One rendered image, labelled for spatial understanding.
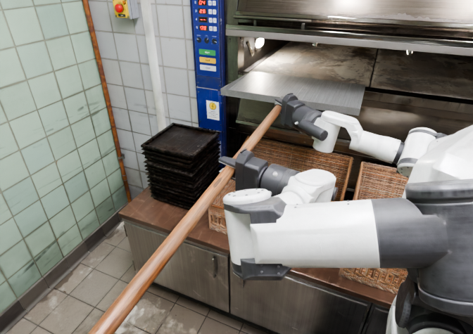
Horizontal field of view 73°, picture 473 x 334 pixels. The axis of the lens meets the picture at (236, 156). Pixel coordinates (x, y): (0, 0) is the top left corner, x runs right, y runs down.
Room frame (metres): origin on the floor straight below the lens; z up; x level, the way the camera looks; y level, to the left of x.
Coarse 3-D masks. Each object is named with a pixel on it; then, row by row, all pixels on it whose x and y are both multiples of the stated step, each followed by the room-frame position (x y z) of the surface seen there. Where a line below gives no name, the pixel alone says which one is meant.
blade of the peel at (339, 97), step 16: (240, 80) 1.45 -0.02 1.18; (256, 80) 1.45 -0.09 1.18; (272, 80) 1.45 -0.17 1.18; (288, 80) 1.45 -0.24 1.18; (304, 80) 1.45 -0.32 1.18; (320, 80) 1.45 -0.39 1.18; (240, 96) 1.24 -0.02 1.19; (256, 96) 1.21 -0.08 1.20; (272, 96) 1.18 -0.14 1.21; (304, 96) 1.24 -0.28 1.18; (320, 96) 1.24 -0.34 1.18; (336, 96) 1.24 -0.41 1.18; (352, 96) 1.24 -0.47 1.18; (336, 112) 1.09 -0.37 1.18; (352, 112) 1.07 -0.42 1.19
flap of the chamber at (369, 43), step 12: (240, 36) 1.39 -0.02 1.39; (252, 36) 1.37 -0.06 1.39; (264, 36) 1.35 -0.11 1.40; (276, 36) 1.33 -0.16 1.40; (288, 36) 1.31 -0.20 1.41; (300, 36) 1.30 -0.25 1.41; (312, 36) 1.28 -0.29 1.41; (384, 48) 1.17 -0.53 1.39; (396, 48) 1.16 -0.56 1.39; (408, 48) 1.14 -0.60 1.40; (420, 48) 1.13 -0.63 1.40; (432, 48) 1.11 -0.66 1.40; (444, 48) 1.10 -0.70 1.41; (456, 48) 1.09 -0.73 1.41; (468, 48) 1.08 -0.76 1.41
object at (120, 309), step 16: (272, 112) 1.02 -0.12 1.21; (256, 144) 0.83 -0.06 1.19; (224, 176) 0.63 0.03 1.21; (208, 192) 0.57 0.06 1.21; (192, 208) 0.52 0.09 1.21; (192, 224) 0.48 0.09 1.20; (176, 240) 0.43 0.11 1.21; (160, 256) 0.39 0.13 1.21; (144, 272) 0.35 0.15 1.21; (128, 288) 0.32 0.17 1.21; (144, 288) 0.33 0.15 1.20; (112, 304) 0.30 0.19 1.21; (128, 304) 0.30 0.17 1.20; (112, 320) 0.27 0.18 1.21
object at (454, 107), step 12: (372, 96) 1.31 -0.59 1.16; (384, 96) 1.29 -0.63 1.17; (396, 96) 1.27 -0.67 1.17; (408, 96) 1.25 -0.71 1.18; (420, 96) 1.25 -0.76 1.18; (432, 96) 1.25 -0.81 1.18; (444, 96) 1.25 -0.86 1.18; (432, 108) 1.22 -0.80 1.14; (444, 108) 1.20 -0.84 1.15; (456, 108) 1.18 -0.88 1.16; (468, 108) 1.17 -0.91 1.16
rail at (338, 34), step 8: (280, 32) 1.33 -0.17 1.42; (288, 32) 1.32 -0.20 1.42; (296, 32) 1.30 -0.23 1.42; (304, 32) 1.29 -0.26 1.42; (312, 32) 1.28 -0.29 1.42; (320, 32) 1.27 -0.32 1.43; (328, 32) 1.26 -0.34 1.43; (336, 32) 1.25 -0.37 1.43; (344, 32) 1.24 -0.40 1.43; (376, 40) 1.19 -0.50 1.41; (384, 40) 1.18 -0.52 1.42; (392, 40) 1.17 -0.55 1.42; (400, 40) 1.16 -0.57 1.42; (408, 40) 1.15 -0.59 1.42; (416, 40) 1.14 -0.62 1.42; (424, 40) 1.13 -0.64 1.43; (432, 40) 1.12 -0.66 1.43; (440, 40) 1.11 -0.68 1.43; (448, 40) 1.10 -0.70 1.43; (456, 40) 1.10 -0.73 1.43
